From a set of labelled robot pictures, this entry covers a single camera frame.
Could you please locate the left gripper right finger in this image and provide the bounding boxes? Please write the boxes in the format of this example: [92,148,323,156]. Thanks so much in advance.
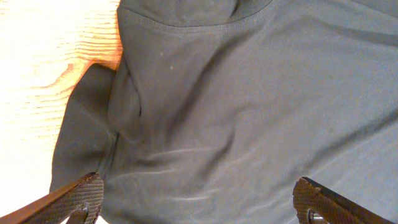
[292,177,393,224]

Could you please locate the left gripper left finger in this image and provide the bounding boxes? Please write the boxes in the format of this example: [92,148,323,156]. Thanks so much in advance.
[1,172,104,224]

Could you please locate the black polo shirt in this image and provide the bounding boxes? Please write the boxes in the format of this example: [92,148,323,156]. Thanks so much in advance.
[50,0,397,223]

